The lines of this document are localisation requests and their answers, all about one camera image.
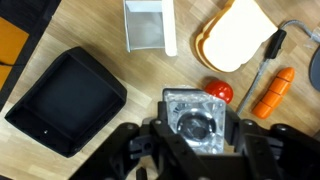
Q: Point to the toy bread slice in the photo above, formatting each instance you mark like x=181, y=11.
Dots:
x=236, y=36

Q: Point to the orange toy carrot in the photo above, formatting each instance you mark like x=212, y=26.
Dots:
x=273, y=95

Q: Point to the red toy tomato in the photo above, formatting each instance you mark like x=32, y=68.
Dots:
x=220, y=90

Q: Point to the dark grey round plate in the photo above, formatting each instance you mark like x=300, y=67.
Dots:
x=315, y=70

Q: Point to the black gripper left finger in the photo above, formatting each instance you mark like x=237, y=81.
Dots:
x=162, y=112

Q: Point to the white carton box blue logo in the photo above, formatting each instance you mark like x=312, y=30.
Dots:
x=146, y=30

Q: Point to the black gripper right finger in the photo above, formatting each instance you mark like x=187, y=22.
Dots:
x=232, y=125

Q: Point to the black open tray box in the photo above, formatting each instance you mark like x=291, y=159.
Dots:
x=70, y=100

